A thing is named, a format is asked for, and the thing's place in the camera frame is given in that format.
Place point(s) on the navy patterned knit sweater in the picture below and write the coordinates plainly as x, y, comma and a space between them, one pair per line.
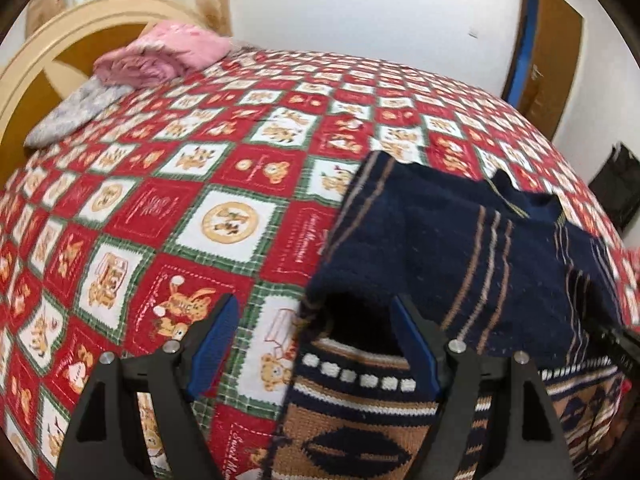
425, 230

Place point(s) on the black bag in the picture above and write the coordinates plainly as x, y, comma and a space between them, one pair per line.
617, 185

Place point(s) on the grey floral pillow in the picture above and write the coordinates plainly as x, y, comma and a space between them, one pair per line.
70, 110

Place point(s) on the pink folded quilt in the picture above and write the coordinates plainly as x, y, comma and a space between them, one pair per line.
165, 52

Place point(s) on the brown wooden door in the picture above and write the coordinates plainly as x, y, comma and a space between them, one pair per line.
555, 50

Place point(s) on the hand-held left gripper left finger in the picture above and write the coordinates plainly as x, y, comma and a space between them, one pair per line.
215, 345

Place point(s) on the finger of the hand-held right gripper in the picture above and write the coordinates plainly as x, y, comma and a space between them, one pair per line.
617, 341

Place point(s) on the red checked bear bedspread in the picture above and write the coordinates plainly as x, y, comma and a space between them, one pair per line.
225, 160

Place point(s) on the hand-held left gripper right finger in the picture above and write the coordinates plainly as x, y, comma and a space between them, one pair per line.
417, 345

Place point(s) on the cream wooden headboard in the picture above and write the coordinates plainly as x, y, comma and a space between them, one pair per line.
30, 75

